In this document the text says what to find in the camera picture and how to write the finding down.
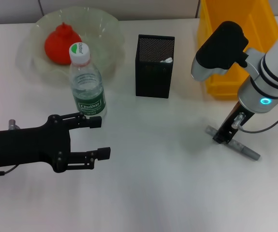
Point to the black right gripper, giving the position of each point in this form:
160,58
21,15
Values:
228,128

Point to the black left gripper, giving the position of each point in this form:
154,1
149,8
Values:
30,147

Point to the grey marker pen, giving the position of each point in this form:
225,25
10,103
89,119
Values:
246,149

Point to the clear water bottle green label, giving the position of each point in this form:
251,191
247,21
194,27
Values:
88,101

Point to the mint green utility knife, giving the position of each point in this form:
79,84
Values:
167,60

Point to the red-orange toy orange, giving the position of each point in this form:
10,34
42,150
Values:
59,46

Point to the black mesh pen holder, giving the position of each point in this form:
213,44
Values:
153,79

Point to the pale green glass fruit bowl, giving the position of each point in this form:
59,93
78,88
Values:
102,36

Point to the yellow plastic bin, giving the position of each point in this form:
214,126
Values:
209,14

